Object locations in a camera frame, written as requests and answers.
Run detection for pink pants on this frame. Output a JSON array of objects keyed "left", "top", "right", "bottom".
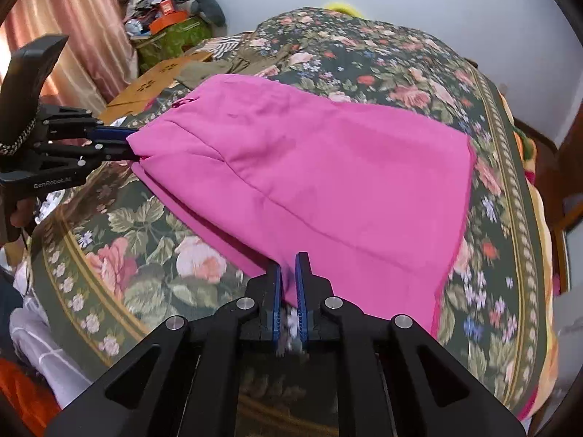
[{"left": 128, "top": 74, "right": 476, "bottom": 332}]

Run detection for person's left hand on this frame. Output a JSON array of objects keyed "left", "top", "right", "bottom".
[{"left": 10, "top": 197, "right": 36, "bottom": 228}]

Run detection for floral green bed cover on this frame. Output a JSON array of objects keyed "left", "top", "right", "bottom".
[{"left": 28, "top": 8, "right": 557, "bottom": 436}]

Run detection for pink striped curtain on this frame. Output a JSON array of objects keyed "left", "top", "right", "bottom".
[{"left": 1, "top": 0, "right": 138, "bottom": 114}]

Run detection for orange box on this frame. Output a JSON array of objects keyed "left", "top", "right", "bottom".
[{"left": 149, "top": 11, "right": 189, "bottom": 35}]

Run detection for striped folded cloth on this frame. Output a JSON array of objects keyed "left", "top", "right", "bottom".
[{"left": 200, "top": 33, "right": 248, "bottom": 60}]

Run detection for white crumpled cloth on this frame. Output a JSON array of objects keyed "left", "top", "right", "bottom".
[{"left": 9, "top": 261, "right": 92, "bottom": 408}]

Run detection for olive green pants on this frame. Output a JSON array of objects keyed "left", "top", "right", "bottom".
[{"left": 175, "top": 44, "right": 293, "bottom": 90}]

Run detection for yellow foam tube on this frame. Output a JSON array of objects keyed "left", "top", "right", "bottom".
[{"left": 325, "top": 1, "right": 364, "bottom": 18}]

